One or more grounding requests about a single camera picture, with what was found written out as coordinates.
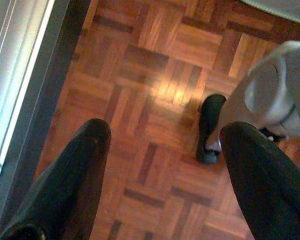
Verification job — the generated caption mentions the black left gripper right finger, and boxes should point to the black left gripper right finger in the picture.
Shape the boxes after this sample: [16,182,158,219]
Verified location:
[219,121,300,240]

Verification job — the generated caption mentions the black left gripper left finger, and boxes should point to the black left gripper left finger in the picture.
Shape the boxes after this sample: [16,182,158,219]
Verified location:
[0,118,112,240]

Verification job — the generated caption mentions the black robot left foot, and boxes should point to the black robot left foot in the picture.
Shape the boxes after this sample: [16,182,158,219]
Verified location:
[195,93,228,165]

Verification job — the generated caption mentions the frosted glass sliding door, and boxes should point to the frosted glass sliding door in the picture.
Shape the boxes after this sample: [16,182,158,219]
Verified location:
[0,0,57,200]

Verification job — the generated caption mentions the green quilted mattress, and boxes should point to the green quilted mattress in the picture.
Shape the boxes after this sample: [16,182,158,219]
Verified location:
[235,0,300,26]

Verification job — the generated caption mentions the black door frame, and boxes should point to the black door frame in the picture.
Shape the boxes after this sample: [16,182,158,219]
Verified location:
[0,0,94,227]

